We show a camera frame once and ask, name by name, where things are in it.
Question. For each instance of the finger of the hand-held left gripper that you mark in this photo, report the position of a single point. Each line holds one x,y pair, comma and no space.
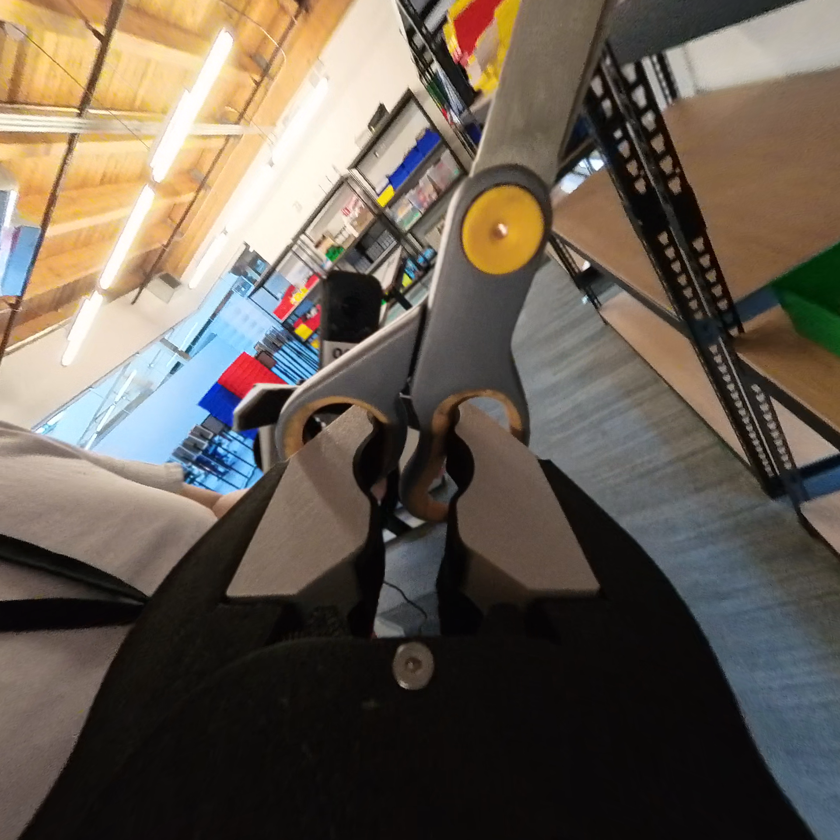
262,407

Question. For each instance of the grey scissors with yellow pivot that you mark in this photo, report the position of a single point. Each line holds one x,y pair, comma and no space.
485,262

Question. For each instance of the black metal shelf rack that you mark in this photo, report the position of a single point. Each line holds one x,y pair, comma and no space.
695,262

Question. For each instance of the green plastic bin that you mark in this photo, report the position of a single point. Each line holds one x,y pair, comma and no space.
814,302

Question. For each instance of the long ceiling light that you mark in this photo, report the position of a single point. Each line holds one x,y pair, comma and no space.
128,236
82,328
193,105

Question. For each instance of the stack of red bins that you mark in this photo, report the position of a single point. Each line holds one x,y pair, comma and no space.
253,377

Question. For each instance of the shelf with coloured bins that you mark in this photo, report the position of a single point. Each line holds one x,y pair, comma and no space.
394,197

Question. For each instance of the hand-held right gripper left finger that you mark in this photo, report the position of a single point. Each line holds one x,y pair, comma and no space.
315,512

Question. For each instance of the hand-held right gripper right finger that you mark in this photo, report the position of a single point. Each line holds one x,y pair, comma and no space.
518,518

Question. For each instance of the stack of blue bins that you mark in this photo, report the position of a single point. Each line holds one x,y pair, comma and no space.
220,410

